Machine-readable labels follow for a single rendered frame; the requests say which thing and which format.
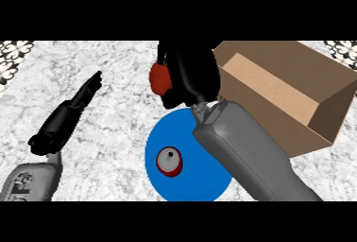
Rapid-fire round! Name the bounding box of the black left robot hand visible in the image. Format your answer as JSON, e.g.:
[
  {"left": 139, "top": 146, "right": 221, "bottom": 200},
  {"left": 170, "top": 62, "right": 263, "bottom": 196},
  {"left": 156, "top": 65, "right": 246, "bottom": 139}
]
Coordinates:
[{"left": 27, "top": 70, "right": 103, "bottom": 157}]

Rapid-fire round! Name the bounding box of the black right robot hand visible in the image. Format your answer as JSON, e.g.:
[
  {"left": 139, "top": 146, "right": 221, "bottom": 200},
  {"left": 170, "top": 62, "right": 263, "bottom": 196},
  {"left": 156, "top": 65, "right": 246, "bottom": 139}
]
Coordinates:
[{"left": 155, "top": 41, "right": 221, "bottom": 111}]

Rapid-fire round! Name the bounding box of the red bell pepper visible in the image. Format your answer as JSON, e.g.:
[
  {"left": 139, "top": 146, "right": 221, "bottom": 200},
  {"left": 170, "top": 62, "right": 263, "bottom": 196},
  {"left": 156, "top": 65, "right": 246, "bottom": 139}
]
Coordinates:
[{"left": 148, "top": 61, "right": 174, "bottom": 96}]

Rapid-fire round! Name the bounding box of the brown cardboard box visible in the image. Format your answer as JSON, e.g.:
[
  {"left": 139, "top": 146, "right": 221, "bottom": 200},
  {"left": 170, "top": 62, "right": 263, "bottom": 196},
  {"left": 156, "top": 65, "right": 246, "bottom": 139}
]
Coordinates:
[{"left": 212, "top": 41, "right": 357, "bottom": 159}]

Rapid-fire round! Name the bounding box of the blue plate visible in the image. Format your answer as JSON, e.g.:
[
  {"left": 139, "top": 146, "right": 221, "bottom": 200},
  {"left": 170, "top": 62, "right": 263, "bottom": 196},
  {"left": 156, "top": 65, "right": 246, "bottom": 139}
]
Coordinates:
[{"left": 143, "top": 107, "right": 233, "bottom": 202}]

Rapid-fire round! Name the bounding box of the red can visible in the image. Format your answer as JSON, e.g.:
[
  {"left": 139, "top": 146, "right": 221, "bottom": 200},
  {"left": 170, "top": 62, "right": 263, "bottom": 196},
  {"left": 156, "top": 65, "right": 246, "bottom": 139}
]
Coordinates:
[{"left": 155, "top": 147, "right": 184, "bottom": 178}]

